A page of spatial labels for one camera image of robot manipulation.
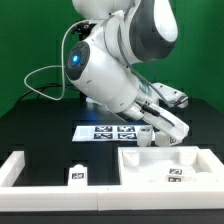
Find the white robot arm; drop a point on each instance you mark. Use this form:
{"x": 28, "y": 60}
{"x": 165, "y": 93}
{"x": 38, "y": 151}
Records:
{"x": 123, "y": 33}

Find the black camera on stand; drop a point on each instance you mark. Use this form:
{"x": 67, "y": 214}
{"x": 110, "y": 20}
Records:
{"x": 83, "y": 27}

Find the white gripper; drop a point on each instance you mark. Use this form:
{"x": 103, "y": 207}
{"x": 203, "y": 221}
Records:
{"x": 145, "y": 106}

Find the white marker sheet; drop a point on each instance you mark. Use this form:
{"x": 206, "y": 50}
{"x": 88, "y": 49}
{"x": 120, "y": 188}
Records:
{"x": 106, "y": 133}

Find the white square table top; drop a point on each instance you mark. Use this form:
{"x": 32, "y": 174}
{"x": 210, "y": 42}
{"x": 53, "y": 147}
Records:
{"x": 137, "y": 163}

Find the white U-shaped fence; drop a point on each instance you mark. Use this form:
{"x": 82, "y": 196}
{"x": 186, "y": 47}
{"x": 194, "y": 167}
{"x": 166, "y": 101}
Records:
{"x": 108, "y": 197}

